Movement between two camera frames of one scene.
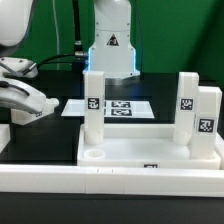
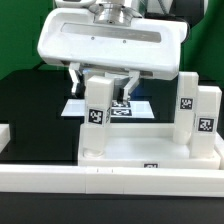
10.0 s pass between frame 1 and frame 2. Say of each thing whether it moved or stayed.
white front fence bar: stayed
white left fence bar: stayed
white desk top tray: stayed
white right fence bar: stayed
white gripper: moved
